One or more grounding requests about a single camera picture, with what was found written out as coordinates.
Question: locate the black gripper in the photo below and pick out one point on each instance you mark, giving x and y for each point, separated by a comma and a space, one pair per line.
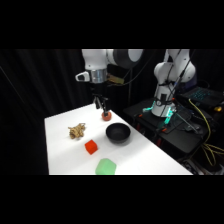
97, 88

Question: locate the red cube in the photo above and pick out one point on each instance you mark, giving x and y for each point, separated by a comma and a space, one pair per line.
90, 147

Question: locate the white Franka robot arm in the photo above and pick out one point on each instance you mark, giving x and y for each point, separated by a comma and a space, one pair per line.
96, 61

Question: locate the black bowl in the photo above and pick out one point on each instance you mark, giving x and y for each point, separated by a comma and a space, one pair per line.
118, 132

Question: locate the small red ball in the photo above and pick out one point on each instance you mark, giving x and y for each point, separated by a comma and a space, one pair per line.
106, 116

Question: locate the tan plush toy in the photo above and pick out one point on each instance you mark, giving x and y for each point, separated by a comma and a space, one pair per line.
77, 130

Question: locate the green translucent block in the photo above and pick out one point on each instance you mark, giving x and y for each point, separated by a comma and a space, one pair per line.
106, 166

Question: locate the black curtain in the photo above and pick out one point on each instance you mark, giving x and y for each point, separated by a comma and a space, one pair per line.
40, 83

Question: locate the black robot stand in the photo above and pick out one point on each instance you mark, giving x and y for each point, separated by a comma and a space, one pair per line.
173, 133

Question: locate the black laptop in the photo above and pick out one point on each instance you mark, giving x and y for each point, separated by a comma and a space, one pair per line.
201, 95

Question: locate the small yellow object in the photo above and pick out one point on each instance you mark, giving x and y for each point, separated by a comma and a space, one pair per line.
218, 108

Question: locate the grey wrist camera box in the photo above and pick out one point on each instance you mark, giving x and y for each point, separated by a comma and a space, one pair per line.
82, 76

